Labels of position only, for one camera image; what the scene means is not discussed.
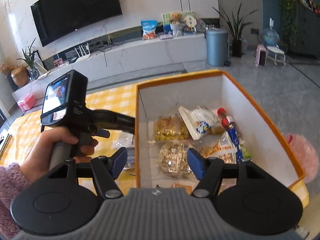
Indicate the blue water jug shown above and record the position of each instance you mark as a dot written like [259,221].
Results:
[270,36]

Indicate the white blue cracker bag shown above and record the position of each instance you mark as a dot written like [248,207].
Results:
[200,122]

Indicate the orange cracker bag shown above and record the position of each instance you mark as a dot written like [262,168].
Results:
[170,127]

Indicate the grey trash can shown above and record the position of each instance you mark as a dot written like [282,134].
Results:
[217,46]

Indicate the clear bag of white balls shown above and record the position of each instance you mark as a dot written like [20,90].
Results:
[126,140]

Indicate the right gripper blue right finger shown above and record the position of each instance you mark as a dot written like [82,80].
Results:
[197,163]

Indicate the black television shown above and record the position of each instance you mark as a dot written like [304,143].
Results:
[57,18]

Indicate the tall potted plant right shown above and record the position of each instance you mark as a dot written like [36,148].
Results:
[236,23]

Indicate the white peanut bag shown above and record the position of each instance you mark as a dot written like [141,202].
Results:
[172,159]

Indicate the white wifi router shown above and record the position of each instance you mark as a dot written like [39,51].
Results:
[83,52]

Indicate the white long snack packet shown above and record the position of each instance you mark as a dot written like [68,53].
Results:
[130,164]

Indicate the pink plastic bag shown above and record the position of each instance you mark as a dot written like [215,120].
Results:
[305,153]

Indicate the dark grey cabinet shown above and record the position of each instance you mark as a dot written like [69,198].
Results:
[307,23]

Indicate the pink box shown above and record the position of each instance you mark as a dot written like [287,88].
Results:
[26,102]

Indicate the white tv console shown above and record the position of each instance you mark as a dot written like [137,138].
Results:
[125,58]

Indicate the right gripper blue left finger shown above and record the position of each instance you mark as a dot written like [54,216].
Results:
[117,162]

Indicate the brown round vase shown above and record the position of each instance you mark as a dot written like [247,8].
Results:
[20,76]

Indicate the hanging ivy plant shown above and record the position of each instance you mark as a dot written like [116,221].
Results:
[288,26]

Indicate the blue mixed snack bag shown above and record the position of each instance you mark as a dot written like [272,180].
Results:
[227,147]

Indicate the orange cardboard box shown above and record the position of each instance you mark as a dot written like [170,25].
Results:
[213,89]

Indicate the white round stool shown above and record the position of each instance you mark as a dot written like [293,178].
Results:
[276,55]

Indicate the blue snack bag on shelf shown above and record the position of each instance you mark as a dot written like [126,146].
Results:
[149,29]

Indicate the person left hand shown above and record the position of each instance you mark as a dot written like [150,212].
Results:
[38,160]

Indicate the potted green plant left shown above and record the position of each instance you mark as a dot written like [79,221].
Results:
[29,59]

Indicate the small cola bottle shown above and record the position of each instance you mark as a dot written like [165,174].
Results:
[226,120]

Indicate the pink small heater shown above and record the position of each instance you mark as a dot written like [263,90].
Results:
[261,55]

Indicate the teddy bear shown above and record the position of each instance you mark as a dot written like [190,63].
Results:
[175,24]

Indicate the green snack packet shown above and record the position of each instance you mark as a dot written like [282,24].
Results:
[245,153]

